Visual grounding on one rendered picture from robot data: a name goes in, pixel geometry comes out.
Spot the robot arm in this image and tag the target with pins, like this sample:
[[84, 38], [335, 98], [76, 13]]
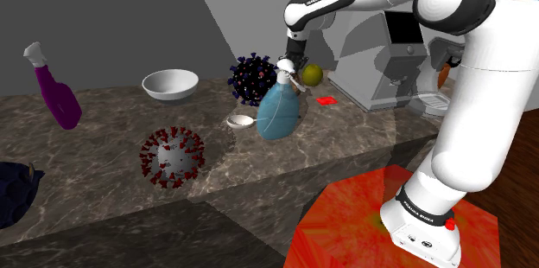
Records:
[[476, 90]]

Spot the blue spray bottle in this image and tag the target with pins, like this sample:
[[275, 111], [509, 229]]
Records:
[[278, 111]]

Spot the white bowl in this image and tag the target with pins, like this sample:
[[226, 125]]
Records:
[[170, 84]]

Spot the orange object behind arm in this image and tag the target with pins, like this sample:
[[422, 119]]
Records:
[[443, 75]]

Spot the grey spiky ball red spikes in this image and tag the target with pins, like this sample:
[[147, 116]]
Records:
[[171, 157]]

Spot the small white spoon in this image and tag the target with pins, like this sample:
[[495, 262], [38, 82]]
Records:
[[240, 121]]

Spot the olive green round fruit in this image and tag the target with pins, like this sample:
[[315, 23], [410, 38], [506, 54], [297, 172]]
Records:
[[312, 75]]

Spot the small red flat square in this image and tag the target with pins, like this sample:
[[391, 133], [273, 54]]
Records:
[[326, 100]]

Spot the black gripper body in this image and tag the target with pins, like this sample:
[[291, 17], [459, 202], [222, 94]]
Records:
[[295, 49]]

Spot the purple spray bottle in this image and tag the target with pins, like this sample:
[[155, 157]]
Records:
[[59, 98]]

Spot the dark blue lumpy object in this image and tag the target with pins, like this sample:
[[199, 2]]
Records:
[[17, 193]]

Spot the red patterned robot stand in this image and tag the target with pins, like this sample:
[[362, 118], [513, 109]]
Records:
[[349, 225]]

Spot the grey coffee machine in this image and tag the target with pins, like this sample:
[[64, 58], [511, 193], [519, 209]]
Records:
[[379, 69]]

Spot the dark blue spiky ball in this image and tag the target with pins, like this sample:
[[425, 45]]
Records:
[[252, 79]]

